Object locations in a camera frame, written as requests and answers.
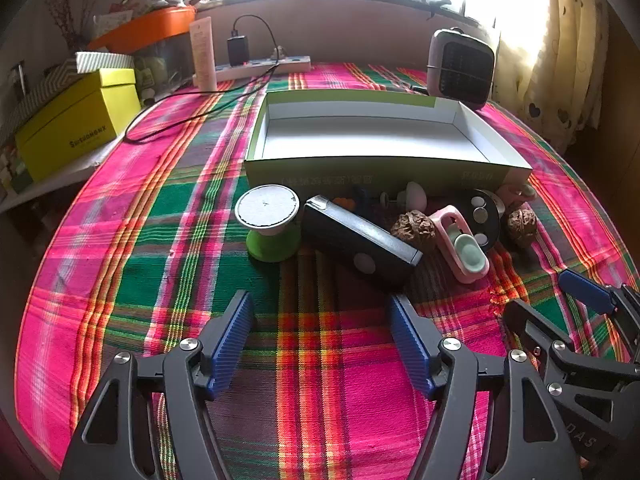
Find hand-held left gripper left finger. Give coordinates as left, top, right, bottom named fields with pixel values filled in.
left=60, top=290, right=256, bottom=480

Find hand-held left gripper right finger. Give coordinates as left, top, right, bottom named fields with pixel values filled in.
left=389, top=294, right=583, bottom=480

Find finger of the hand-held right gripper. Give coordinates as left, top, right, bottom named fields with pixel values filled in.
left=502, top=300, right=581, bottom=376
left=559, top=269, right=640, bottom=346

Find pink clip with green pad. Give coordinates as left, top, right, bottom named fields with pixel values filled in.
left=431, top=205, right=491, bottom=283
left=497, top=182, right=537, bottom=206

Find brown walnut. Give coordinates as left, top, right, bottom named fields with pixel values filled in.
left=506, top=208, right=538, bottom=235
left=390, top=211, right=437, bottom=247

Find black oval disc with buttons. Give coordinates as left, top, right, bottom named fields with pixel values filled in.
left=460, top=189, right=502, bottom=250

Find black rectangular flashlight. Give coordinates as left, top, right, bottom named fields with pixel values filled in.
left=302, top=195, right=423, bottom=291

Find green spool with white top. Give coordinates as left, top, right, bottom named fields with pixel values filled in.
left=234, top=185, right=304, bottom=262

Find white mushroom-shaped pin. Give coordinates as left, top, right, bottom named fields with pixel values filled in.
left=378, top=181, right=427, bottom=211

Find blue crochet basket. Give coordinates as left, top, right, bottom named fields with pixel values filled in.
left=332, top=185, right=373, bottom=211

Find green and white cardboard box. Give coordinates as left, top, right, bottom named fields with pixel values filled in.
left=243, top=90, right=532, bottom=192

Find pink green plaid tablecloth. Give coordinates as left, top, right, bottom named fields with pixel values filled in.
left=15, top=62, right=633, bottom=480

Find cream curtain with hearts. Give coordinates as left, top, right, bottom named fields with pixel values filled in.
left=492, top=0, right=613, bottom=156

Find white side shelf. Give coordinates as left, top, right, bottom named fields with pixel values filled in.
left=0, top=132, right=121, bottom=213

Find grey space heater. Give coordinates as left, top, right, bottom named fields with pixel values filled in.
left=426, top=27, right=496, bottom=109

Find yellow box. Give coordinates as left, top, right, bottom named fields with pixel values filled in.
left=14, top=68, right=142, bottom=183

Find white power strip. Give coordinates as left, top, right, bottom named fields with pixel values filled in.
left=192, top=55, right=312, bottom=81

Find pale cream tube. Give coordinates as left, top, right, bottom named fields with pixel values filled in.
left=190, top=16, right=217, bottom=91

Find striped box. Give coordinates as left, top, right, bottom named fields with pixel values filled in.
left=0, top=51, right=136, bottom=136

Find clear bin with orange lid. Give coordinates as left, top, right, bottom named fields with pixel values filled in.
left=87, top=7, right=198, bottom=96

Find dried branches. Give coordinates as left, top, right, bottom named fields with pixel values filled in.
left=40, top=0, right=116, bottom=53

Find black charger with cable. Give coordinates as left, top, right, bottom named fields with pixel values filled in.
left=124, top=14, right=281, bottom=144

